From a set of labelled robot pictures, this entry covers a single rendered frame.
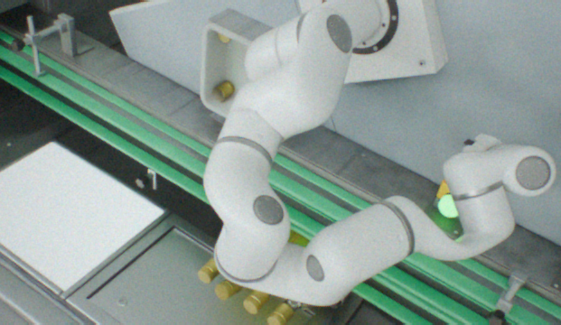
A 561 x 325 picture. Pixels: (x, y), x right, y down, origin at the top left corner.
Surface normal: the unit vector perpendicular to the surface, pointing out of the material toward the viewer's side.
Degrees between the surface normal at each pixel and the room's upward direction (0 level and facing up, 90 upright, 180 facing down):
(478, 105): 0
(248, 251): 21
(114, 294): 90
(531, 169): 45
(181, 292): 90
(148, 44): 0
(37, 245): 90
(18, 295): 90
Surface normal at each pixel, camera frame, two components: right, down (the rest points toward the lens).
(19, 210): 0.11, -0.74
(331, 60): 0.74, -0.18
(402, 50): -0.54, 0.44
